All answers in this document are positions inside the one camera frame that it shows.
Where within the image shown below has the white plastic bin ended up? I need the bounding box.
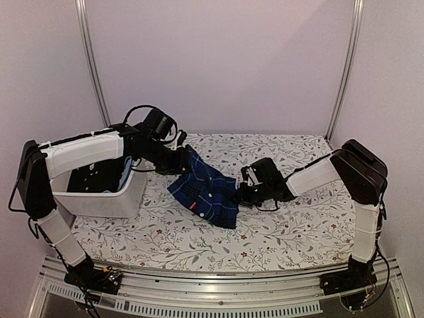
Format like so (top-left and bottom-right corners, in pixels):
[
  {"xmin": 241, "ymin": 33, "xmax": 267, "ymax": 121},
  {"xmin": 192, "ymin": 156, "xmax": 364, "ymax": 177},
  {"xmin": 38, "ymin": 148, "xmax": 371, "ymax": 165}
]
[{"xmin": 50, "ymin": 170, "xmax": 147, "ymax": 218}]

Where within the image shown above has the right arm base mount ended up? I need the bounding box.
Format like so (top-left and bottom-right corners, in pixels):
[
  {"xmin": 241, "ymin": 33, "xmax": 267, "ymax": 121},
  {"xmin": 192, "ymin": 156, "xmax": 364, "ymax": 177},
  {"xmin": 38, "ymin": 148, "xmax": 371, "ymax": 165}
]
[{"xmin": 319, "ymin": 258, "xmax": 377, "ymax": 311}]

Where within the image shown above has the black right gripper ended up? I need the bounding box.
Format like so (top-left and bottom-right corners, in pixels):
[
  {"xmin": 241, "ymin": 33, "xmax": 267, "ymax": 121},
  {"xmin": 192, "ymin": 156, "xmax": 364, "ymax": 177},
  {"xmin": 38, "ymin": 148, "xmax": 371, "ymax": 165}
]
[{"xmin": 230, "ymin": 183, "xmax": 271, "ymax": 209}]

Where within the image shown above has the black shirt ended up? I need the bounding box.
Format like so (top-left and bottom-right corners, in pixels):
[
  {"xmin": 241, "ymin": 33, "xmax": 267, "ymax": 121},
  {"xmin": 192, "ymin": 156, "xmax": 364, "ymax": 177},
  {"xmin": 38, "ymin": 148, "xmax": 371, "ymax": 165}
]
[{"xmin": 67, "ymin": 158, "xmax": 124, "ymax": 193}]

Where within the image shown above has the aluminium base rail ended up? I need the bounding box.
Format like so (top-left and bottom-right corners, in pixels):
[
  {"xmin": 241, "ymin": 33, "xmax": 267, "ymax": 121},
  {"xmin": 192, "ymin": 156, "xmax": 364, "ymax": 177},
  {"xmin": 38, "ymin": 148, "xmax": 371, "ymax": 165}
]
[{"xmin": 26, "ymin": 257, "xmax": 419, "ymax": 317}]

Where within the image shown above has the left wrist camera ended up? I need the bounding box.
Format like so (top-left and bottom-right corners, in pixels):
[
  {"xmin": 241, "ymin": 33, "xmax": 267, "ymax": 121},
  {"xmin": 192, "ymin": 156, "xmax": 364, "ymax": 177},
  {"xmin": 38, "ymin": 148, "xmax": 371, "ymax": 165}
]
[{"xmin": 142, "ymin": 109, "xmax": 187, "ymax": 150}]

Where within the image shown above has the floral patterned table cloth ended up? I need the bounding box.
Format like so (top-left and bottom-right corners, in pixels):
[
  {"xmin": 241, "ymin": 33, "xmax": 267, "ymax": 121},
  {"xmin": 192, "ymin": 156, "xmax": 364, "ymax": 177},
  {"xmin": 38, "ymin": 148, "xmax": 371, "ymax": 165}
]
[{"xmin": 68, "ymin": 132, "xmax": 377, "ymax": 273}]

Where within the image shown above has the aluminium frame post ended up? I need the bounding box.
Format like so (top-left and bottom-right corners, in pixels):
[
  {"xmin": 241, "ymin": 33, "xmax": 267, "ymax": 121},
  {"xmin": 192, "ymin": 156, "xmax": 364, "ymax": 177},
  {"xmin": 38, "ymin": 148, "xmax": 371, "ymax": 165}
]
[
  {"xmin": 75, "ymin": 0, "xmax": 111, "ymax": 127},
  {"xmin": 325, "ymin": 0, "xmax": 364, "ymax": 142}
]

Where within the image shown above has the light blue denim shirt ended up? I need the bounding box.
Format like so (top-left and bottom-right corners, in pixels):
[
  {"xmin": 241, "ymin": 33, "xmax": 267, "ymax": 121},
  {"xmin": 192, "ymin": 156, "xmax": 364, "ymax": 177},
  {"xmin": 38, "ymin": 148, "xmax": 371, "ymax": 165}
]
[{"xmin": 117, "ymin": 156, "xmax": 141, "ymax": 192}]

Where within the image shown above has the left aluminium frame post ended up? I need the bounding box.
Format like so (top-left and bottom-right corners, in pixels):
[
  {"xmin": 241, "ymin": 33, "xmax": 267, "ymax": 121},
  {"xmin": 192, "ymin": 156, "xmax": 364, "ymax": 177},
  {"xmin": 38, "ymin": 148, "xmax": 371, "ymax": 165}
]
[{"xmin": 75, "ymin": 0, "xmax": 111, "ymax": 127}]

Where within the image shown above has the right aluminium frame post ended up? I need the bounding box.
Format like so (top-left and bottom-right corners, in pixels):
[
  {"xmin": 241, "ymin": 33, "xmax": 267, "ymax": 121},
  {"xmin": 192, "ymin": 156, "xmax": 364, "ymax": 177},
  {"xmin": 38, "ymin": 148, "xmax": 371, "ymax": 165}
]
[{"xmin": 325, "ymin": 0, "xmax": 364, "ymax": 142}]

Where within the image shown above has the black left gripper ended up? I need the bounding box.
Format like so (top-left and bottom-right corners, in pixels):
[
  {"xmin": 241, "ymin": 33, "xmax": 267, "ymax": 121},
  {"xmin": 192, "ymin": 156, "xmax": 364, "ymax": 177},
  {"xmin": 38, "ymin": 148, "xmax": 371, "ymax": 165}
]
[{"xmin": 137, "ymin": 137, "xmax": 193, "ymax": 175}]

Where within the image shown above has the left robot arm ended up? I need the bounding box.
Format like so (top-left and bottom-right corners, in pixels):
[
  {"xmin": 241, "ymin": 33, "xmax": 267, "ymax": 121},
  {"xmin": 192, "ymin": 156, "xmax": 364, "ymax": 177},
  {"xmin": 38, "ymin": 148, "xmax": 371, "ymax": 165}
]
[{"xmin": 12, "ymin": 105, "xmax": 189, "ymax": 288}]

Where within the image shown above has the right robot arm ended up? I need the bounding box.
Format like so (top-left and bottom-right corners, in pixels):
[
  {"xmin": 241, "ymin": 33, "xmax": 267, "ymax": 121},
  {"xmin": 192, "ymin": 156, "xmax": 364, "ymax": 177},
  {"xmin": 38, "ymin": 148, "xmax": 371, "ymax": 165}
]
[{"xmin": 234, "ymin": 139, "xmax": 388, "ymax": 289}]

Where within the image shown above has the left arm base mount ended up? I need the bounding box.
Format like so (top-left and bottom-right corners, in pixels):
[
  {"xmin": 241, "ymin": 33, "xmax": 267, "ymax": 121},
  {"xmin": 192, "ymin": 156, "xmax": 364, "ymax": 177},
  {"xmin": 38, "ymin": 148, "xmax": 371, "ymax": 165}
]
[{"xmin": 64, "ymin": 261, "xmax": 123, "ymax": 295}]

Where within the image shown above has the blue plaid long sleeve shirt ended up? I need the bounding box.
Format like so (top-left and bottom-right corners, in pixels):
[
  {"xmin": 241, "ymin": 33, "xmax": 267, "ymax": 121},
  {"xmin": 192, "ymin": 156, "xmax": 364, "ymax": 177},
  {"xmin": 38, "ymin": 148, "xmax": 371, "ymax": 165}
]
[{"xmin": 168, "ymin": 145, "xmax": 239, "ymax": 229}]

